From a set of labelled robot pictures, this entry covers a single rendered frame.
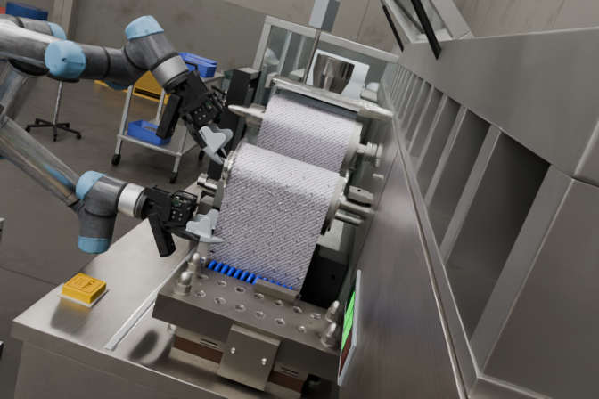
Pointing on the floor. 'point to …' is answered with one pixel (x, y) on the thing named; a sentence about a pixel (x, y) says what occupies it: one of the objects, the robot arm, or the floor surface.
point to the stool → (56, 109)
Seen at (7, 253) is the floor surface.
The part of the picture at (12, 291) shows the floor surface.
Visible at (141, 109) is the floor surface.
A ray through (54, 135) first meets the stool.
